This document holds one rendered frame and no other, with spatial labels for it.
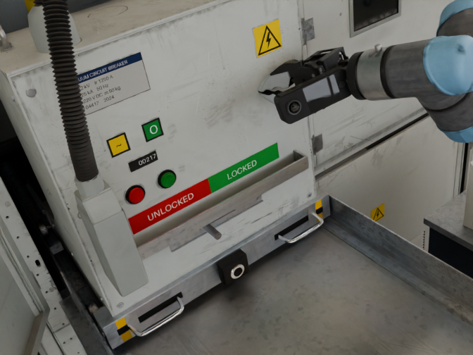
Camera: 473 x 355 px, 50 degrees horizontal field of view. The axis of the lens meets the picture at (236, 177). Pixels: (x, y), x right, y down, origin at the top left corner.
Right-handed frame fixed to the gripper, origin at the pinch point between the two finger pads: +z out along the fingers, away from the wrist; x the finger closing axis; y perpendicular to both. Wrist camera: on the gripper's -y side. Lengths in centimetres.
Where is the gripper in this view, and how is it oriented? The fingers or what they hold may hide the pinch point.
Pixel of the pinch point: (261, 91)
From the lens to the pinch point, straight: 90.3
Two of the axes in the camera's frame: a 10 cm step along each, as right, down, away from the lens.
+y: 6.4, -5.1, 5.8
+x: -3.5, -8.6, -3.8
